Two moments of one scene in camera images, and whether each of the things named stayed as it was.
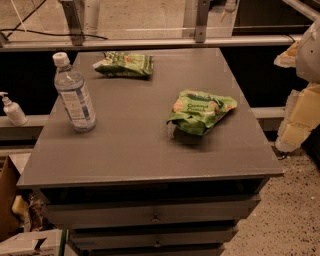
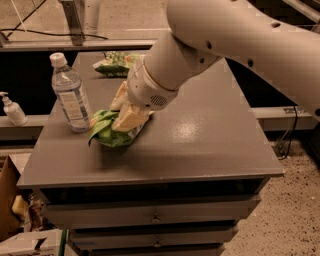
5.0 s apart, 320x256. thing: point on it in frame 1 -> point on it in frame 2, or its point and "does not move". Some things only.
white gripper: x=310 y=56 -> x=144 y=87
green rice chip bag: x=194 y=112 -> x=102 y=131
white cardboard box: x=38 y=243 does not move
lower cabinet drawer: x=151 y=238 does not move
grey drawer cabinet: x=174 y=163 does not move
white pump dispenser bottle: x=13 y=111 does not move
